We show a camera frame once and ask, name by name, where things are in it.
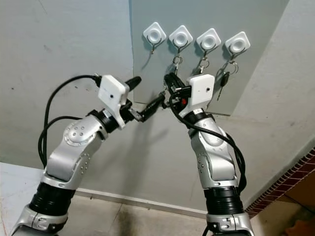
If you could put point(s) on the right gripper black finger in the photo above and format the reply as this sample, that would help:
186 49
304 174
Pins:
172 82

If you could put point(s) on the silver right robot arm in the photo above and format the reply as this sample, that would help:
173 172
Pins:
216 157

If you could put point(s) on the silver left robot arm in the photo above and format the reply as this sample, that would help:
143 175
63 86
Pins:
74 147

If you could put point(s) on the white skirting board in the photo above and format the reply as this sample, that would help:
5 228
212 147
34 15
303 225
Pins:
152 199

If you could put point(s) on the red brick ledge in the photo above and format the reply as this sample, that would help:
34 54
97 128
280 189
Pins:
283 184

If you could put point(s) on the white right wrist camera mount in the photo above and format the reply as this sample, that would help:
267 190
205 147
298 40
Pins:
199 93

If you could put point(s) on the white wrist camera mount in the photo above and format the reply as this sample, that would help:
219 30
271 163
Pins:
199 93
112 96

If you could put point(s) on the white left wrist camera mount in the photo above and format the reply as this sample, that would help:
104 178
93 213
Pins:
112 96

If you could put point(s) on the white square wall hook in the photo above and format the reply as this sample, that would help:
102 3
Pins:
237 44
154 34
208 40
180 37

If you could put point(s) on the grey wall panel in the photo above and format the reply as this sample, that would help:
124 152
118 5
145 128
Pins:
266 14

